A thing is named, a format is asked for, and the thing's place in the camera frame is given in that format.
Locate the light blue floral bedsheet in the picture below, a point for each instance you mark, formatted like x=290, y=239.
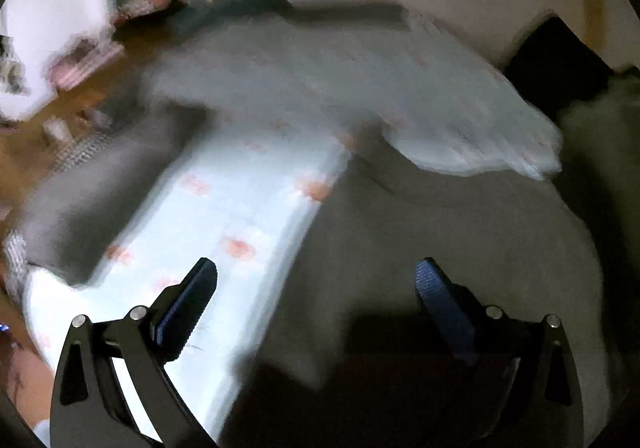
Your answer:
x=250, y=208

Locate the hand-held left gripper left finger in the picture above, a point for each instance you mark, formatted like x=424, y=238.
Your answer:
x=185, y=308

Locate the black folded garment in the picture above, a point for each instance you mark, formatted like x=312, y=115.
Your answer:
x=555, y=58

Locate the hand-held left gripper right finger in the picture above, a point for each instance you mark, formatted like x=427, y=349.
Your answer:
x=445, y=308

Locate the white cabinet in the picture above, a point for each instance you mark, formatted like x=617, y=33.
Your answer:
x=50, y=28

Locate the dark teal cloth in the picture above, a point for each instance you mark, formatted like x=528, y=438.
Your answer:
x=225, y=6

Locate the grey pants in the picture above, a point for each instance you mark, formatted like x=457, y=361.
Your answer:
x=450, y=228

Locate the olive grey cloth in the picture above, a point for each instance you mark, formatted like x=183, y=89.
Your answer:
x=600, y=138

